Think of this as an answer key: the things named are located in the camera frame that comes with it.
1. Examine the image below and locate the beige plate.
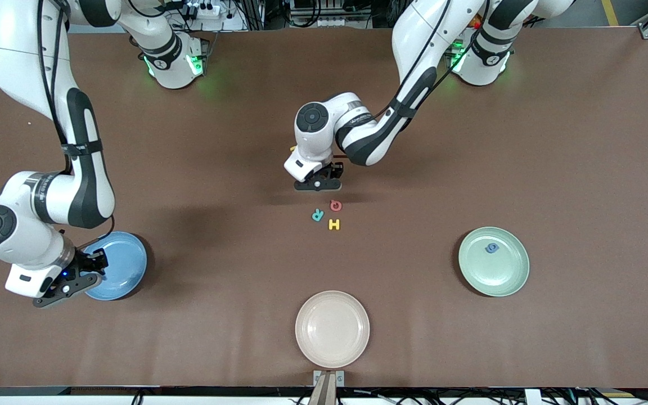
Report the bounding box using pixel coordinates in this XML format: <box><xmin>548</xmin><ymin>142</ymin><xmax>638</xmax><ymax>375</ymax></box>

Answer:
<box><xmin>295</xmin><ymin>290</ymin><xmax>371</xmax><ymax>369</ymax></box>

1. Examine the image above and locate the blue plate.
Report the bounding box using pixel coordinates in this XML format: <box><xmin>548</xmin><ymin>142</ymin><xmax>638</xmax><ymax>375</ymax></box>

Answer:
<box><xmin>84</xmin><ymin>231</ymin><xmax>148</xmax><ymax>301</ymax></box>

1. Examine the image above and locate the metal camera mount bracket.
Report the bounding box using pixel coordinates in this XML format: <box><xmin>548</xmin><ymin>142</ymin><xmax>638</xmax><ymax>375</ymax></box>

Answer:
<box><xmin>308</xmin><ymin>370</ymin><xmax>345</xmax><ymax>405</ymax></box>

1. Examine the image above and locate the white power strip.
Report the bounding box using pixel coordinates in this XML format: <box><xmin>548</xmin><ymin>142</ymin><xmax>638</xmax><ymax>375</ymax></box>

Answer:
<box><xmin>185</xmin><ymin>0</ymin><xmax>236</xmax><ymax>21</ymax></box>

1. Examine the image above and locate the green plate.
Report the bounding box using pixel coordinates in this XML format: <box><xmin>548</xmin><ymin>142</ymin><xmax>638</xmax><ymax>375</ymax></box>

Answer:
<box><xmin>458</xmin><ymin>227</ymin><xmax>530</xmax><ymax>298</ymax></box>

